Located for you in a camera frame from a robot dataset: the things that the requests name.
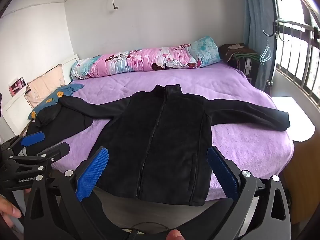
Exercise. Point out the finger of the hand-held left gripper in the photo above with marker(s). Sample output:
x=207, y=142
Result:
x=58, y=151
x=32, y=139

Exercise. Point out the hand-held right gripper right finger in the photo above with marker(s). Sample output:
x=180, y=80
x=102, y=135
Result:
x=222, y=173

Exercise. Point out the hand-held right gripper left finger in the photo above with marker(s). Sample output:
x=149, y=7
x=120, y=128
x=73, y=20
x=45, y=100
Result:
x=92, y=173

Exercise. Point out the black fleece jacket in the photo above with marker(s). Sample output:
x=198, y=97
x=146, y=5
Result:
x=162, y=142

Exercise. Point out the pile of folded clothes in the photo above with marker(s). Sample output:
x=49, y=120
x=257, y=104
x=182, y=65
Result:
x=237, y=51

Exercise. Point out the bunch of clothes hangers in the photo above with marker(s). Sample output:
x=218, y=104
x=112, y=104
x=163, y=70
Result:
x=265, y=55

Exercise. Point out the person's left hand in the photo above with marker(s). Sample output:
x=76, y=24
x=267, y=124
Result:
x=8, y=207

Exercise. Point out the person's right hand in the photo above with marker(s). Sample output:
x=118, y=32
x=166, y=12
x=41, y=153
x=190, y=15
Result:
x=175, y=235

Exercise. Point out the black folded garment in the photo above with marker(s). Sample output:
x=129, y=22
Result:
x=62, y=125

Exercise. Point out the white headboard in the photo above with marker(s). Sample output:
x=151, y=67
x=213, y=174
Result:
x=15, y=115

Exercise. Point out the pink product box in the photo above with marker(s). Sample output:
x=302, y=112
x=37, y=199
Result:
x=16, y=87

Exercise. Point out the peach pillow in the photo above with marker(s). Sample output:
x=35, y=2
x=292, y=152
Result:
x=45, y=85

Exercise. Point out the blue orange-print pillow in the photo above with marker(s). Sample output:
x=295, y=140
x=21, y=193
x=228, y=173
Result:
x=65, y=92

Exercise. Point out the purple bed blanket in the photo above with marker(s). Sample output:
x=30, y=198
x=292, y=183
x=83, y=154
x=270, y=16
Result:
x=237, y=92

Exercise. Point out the dark suitcase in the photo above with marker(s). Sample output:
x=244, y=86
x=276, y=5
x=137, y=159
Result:
x=248, y=71

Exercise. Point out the rolled floral quilt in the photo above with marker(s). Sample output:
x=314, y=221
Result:
x=150, y=60

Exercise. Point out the metal window railing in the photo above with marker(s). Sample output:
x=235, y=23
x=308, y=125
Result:
x=297, y=55

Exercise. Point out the blue curtain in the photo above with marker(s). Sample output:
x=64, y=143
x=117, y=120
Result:
x=260, y=30

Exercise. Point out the black coat stand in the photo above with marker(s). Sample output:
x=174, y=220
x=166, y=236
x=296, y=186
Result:
x=276, y=10

